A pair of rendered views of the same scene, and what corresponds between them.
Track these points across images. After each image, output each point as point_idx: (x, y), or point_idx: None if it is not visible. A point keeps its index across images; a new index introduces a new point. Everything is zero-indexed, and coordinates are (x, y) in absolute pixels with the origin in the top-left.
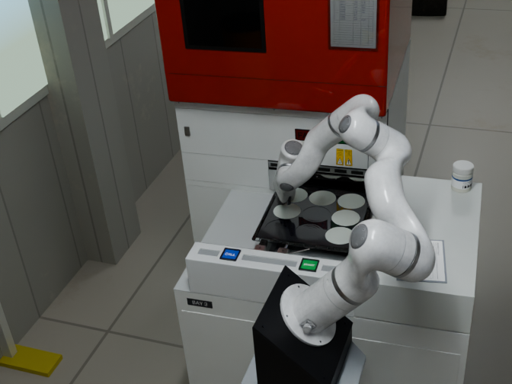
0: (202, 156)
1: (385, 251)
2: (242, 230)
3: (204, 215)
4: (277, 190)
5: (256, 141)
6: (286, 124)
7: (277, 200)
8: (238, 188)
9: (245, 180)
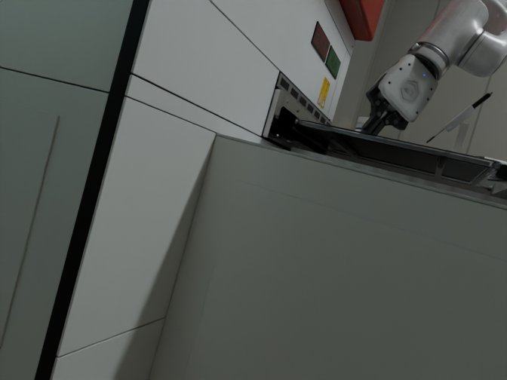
0: (204, 6)
1: None
2: None
3: (133, 224)
4: (404, 97)
5: (284, 19)
6: (314, 7)
7: (373, 129)
8: (226, 131)
9: (243, 110)
